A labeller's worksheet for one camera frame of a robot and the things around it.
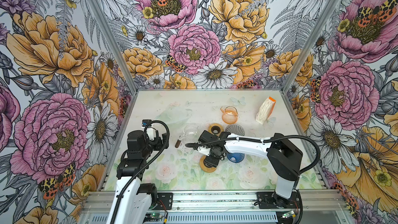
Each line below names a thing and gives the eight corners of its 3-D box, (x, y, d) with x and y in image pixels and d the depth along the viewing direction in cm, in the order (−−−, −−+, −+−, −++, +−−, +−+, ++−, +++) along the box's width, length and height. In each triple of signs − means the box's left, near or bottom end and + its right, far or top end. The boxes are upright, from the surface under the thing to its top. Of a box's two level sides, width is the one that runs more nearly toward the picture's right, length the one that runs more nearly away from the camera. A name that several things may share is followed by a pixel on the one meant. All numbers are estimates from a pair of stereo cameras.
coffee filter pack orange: (253, 119, 107) (258, 108, 98) (263, 107, 114) (268, 96, 105) (263, 125, 104) (269, 114, 95) (272, 113, 111) (279, 102, 102)
